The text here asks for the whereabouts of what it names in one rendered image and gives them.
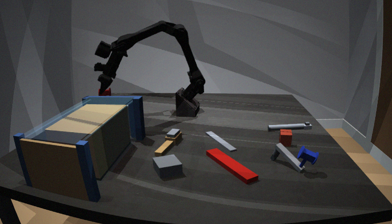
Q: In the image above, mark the clear-panelled rack with blue uprights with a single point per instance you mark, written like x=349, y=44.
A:
x=75, y=151

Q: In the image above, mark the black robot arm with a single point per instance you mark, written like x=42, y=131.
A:
x=119, y=49

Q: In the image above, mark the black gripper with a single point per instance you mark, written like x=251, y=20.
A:
x=106, y=78

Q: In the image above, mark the red rectangular bar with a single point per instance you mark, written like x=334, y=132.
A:
x=232, y=166

